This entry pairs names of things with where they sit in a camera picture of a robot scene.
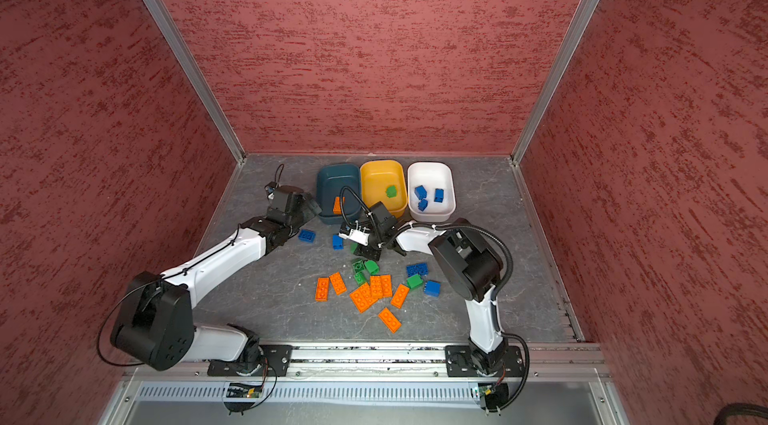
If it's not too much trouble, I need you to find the orange lego bottom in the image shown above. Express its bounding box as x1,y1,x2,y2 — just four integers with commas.
378,308,402,333

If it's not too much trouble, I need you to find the aluminium front rail frame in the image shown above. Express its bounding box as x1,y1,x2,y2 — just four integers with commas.
98,340,631,425

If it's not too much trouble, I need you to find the blue lego small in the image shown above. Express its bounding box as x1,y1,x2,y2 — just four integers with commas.
434,188,445,203

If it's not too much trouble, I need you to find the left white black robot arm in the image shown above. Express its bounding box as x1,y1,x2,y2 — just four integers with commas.
105,183,321,377

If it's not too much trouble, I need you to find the blue lego pair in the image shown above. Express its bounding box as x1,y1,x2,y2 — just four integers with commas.
414,185,428,201

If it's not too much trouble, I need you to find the right aluminium corner post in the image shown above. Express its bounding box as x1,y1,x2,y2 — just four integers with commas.
511,0,600,167

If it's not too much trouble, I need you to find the dark teal plastic bin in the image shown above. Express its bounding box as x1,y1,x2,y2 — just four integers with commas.
316,163,361,225

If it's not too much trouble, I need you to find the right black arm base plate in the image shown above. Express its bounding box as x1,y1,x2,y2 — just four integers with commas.
444,343,524,378

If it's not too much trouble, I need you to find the aluminium corner post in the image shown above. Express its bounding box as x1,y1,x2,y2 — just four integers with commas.
511,0,600,167
142,0,247,165

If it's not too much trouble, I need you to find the green lego tall centre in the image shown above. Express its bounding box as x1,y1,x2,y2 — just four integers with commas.
354,272,367,285

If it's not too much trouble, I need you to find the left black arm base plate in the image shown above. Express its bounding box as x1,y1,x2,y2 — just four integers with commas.
207,344,294,379

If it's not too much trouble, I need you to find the right circuit board with wires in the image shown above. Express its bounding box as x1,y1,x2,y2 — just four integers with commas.
475,383,509,414

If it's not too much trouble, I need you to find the left aluminium corner post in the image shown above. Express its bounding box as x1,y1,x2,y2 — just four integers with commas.
142,0,247,165

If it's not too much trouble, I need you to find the orange lego large centre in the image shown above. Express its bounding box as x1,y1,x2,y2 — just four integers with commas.
349,283,378,313

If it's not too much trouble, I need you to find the black cable bottom right corner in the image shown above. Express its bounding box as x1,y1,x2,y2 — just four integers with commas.
712,402,768,425

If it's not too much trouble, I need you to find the orange lego pair centre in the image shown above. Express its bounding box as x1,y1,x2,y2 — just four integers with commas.
369,275,393,300

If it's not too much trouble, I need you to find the yellow plastic bin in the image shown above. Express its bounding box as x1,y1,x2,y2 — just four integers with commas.
360,160,408,218

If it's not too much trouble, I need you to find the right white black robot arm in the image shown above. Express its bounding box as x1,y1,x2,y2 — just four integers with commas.
339,204,513,376

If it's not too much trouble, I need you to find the left circuit board with wires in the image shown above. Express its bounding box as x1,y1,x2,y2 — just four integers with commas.
223,383,264,414

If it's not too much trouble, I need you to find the white plastic bin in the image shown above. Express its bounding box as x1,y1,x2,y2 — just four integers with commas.
407,162,457,223

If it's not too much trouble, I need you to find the circuit board with wires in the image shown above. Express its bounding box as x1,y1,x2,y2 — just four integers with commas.
223,383,264,414
475,383,509,414

